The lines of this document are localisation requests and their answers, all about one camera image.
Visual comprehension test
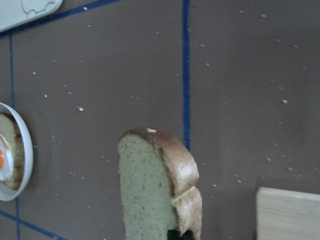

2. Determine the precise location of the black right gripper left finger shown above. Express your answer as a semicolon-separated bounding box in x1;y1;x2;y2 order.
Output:
167;229;180;240

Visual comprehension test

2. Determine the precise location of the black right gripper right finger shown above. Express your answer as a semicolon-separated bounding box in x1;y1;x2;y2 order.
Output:
181;230;194;240

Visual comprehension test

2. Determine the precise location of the bread slice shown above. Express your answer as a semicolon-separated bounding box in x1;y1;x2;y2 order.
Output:
117;127;203;240
0;113;25;190

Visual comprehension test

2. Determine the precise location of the white round plate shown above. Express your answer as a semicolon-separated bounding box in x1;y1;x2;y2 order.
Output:
0;103;34;202

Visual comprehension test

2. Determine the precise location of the cream bear tray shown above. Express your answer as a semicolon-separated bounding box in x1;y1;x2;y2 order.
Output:
0;0;63;33

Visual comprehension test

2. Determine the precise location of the wooden cutting board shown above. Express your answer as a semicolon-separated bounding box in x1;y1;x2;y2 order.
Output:
256;187;320;240

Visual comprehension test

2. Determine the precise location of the fried egg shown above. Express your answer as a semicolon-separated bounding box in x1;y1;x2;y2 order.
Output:
0;134;14;183

